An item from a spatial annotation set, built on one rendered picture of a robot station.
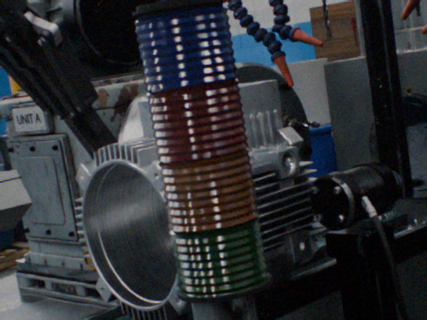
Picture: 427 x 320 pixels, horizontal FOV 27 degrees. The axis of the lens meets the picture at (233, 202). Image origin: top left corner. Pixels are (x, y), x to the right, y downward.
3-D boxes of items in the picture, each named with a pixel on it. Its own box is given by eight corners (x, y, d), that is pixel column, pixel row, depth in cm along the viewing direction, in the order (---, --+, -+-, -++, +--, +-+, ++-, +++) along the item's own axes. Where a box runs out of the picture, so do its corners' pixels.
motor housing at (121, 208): (218, 266, 111) (195, 117, 108) (336, 277, 98) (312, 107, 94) (90, 315, 98) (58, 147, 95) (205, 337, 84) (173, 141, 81)
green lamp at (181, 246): (227, 272, 63) (217, 210, 62) (288, 278, 58) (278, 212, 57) (162, 297, 59) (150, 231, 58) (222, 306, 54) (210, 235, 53)
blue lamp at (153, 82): (197, 82, 60) (186, 16, 60) (258, 75, 56) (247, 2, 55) (127, 95, 56) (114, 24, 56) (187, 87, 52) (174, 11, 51)
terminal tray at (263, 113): (223, 146, 106) (213, 87, 105) (288, 143, 98) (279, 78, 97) (146, 166, 98) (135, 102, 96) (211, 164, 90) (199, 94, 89)
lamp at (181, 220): (217, 210, 62) (207, 147, 61) (278, 212, 57) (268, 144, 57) (150, 231, 58) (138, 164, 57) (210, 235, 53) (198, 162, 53)
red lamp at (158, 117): (207, 147, 61) (197, 82, 60) (268, 144, 57) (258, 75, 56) (138, 164, 57) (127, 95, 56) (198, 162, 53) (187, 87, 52)
